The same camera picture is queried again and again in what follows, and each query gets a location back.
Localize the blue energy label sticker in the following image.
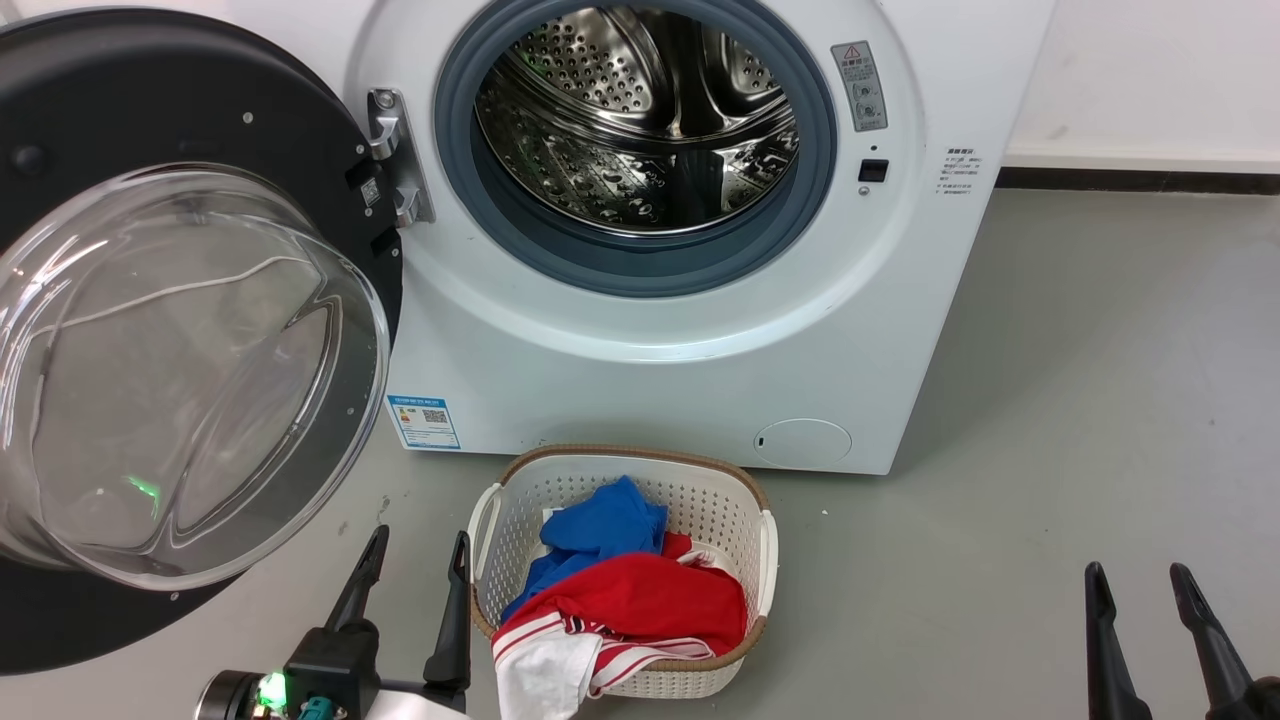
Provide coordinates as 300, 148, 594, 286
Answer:
386, 394, 462, 451

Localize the grey warning sticker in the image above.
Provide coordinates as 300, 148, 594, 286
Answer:
831, 41, 889, 134

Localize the round black glass washer door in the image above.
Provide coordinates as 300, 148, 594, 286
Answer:
0, 8, 404, 676

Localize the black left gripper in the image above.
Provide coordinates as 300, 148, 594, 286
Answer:
283, 524, 473, 720

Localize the round white filter cover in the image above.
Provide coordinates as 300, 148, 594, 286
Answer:
753, 418, 853, 468

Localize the dark baseboard strip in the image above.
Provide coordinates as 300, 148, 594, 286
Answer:
997, 167, 1280, 197

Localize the metal door hinge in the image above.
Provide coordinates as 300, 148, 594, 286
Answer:
366, 88, 436, 227

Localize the thin white power cable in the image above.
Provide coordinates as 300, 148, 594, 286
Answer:
30, 255, 321, 421

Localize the white front-load washing machine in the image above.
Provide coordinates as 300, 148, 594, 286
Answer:
225, 0, 1056, 476

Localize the red garment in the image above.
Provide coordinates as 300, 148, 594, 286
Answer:
492, 532, 749, 661

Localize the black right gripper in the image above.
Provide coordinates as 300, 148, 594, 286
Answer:
1084, 562, 1280, 720

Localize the white red-striped garment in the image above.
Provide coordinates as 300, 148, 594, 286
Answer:
490, 610, 716, 720

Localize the steel perforated washer drum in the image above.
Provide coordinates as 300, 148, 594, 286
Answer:
474, 5, 801, 238

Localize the white perforated laundry basket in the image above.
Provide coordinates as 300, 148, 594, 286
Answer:
467, 444, 779, 700

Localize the blue garment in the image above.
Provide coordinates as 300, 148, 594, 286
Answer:
500, 475, 669, 626

